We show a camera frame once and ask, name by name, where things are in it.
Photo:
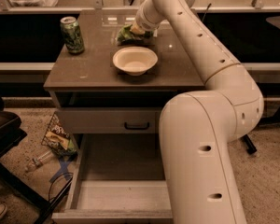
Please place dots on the black drawer handle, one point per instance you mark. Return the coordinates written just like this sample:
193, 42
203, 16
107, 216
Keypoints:
137, 127

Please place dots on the chip bag on floor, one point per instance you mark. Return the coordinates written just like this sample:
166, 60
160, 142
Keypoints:
57, 139

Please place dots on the clear plastic bottle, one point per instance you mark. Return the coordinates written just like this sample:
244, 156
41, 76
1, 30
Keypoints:
39, 161

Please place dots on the black metal stand leg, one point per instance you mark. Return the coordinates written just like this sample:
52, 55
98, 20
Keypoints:
275, 118

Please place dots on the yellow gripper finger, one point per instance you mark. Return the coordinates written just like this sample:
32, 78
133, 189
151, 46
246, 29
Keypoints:
135, 29

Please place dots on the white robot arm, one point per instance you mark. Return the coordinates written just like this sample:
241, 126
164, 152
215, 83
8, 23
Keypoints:
195, 127

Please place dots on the grey drawer cabinet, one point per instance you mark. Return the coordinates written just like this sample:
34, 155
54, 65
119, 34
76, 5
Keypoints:
91, 80

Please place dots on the closed upper drawer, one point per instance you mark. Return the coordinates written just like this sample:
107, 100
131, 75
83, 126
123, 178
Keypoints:
107, 120

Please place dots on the black chair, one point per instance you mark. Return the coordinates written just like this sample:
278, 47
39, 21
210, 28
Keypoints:
10, 136

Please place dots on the open bottom drawer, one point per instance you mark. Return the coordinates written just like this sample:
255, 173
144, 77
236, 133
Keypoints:
118, 179

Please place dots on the green jalapeno chip bag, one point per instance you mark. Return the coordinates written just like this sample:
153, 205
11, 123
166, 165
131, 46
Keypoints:
127, 37

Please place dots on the green soda can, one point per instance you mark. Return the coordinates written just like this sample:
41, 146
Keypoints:
72, 35

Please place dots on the white paper bowl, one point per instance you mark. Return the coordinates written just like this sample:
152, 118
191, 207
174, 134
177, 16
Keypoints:
134, 61

